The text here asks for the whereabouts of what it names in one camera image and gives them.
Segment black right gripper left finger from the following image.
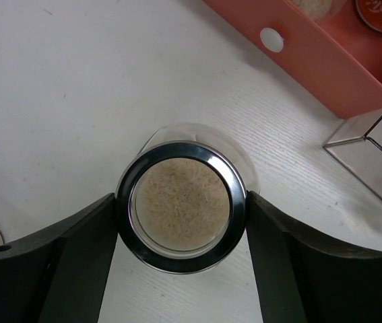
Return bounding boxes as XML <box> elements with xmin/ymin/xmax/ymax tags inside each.
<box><xmin>0</xmin><ymin>194</ymin><xmax>117</xmax><ymax>322</ymax></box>

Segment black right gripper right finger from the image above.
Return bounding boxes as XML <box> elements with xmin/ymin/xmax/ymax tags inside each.
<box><xmin>247</xmin><ymin>192</ymin><xmax>382</xmax><ymax>322</ymax></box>

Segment silver-lid clear glass jar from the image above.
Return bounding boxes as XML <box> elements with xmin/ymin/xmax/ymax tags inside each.
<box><xmin>291</xmin><ymin>0</ymin><xmax>333</xmax><ymax>22</ymax></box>

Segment clear plastic bin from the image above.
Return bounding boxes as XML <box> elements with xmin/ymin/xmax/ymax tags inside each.
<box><xmin>323</xmin><ymin>109</ymin><xmax>382</xmax><ymax>201</ymax></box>

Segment red plastic bin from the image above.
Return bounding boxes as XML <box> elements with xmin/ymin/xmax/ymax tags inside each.
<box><xmin>207</xmin><ymin>1</ymin><xmax>382</xmax><ymax>118</ymax></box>

